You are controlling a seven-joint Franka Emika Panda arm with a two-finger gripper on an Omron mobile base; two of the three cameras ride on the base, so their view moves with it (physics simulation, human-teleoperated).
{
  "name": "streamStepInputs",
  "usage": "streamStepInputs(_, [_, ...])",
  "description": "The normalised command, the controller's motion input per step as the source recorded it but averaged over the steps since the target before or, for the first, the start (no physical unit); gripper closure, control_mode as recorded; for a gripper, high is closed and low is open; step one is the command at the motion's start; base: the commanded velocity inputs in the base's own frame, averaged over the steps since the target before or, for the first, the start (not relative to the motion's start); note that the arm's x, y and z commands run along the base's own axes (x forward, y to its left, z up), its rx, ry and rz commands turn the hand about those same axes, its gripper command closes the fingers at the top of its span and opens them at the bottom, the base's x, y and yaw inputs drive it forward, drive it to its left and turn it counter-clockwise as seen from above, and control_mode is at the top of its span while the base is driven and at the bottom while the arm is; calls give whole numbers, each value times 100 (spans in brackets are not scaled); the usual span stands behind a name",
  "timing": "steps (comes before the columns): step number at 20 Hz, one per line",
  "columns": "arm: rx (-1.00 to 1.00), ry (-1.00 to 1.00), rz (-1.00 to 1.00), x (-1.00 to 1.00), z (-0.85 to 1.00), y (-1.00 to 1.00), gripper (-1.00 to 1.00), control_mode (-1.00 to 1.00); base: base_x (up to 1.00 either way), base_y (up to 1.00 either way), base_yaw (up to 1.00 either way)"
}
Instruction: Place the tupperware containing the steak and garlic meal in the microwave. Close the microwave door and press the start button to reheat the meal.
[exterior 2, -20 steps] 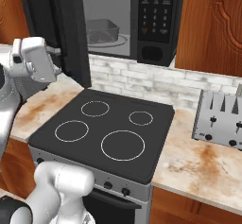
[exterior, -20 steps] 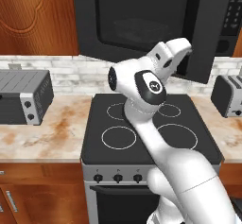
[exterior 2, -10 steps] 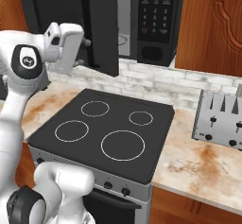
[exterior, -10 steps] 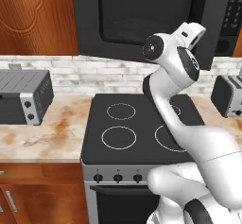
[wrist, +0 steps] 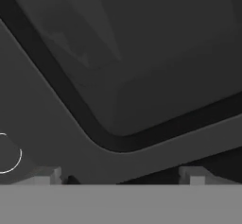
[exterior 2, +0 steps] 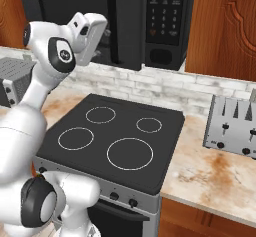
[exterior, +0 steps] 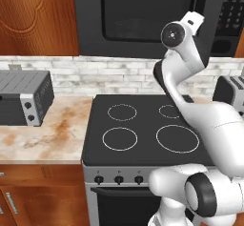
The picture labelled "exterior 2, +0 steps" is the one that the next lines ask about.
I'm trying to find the carved wooden wall cupboard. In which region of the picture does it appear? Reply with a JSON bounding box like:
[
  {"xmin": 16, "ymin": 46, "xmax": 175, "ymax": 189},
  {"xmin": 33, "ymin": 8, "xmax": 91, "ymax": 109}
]
[{"xmin": 184, "ymin": 0, "xmax": 256, "ymax": 83}]

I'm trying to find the plain wooden wall cupboard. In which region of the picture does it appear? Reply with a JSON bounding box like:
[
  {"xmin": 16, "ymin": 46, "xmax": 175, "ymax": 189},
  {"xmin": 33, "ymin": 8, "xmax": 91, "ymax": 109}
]
[{"xmin": 0, "ymin": 0, "xmax": 28, "ymax": 50}]

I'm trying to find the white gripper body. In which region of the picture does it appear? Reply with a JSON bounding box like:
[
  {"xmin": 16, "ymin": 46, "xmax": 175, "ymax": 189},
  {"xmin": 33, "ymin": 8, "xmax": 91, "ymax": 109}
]
[{"xmin": 75, "ymin": 12, "xmax": 109, "ymax": 67}]

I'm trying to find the silver four-slot toaster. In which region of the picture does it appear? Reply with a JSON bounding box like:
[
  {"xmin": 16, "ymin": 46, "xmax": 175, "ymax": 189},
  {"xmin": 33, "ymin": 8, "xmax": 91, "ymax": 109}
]
[{"xmin": 202, "ymin": 88, "xmax": 256, "ymax": 160}]

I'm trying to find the black microwave oven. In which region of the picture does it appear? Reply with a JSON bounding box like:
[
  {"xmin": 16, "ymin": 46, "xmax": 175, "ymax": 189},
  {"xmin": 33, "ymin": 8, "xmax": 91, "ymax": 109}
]
[{"xmin": 17, "ymin": 0, "xmax": 197, "ymax": 72}]

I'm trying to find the black oven door handle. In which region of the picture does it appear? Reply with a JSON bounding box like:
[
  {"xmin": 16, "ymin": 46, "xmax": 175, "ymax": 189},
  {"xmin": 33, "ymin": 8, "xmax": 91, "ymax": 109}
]
[{"xmin": 95, "ymin": 199, "xmax": 151, "ymax": 223}]

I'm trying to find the black oven door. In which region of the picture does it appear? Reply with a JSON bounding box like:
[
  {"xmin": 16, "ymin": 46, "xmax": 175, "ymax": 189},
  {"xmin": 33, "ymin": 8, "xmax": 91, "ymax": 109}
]
[{"xmin": 87, "ymin": 199, "xmax": 158, "ymax": 237}]

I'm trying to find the black hob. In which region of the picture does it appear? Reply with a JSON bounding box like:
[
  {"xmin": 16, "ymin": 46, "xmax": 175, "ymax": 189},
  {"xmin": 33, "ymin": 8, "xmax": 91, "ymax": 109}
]
[{"xmin": 35, "ymin": 93, "xmax": 186, "ymax": 196}]

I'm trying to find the silver oven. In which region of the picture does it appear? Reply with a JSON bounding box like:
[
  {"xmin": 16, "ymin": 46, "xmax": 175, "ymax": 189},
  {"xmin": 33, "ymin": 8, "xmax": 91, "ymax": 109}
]
[{"xmin": 32, "ymin": 155, "xmax": 163, "ymax": 237}]

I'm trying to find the grey appliance with knobs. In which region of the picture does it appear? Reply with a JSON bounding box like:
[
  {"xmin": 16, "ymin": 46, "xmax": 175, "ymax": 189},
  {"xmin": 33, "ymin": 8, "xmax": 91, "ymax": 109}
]
[{"xmin": 0, "ymin": 56, "xmax": 38, "ymax": 109}]

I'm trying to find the wooden base cupboard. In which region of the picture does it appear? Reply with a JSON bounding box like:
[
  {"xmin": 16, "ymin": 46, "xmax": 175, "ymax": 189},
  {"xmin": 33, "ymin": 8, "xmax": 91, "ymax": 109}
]
[{"xmin": 157, "ymin": 196, "xmax": 256, "ymax": 237}]

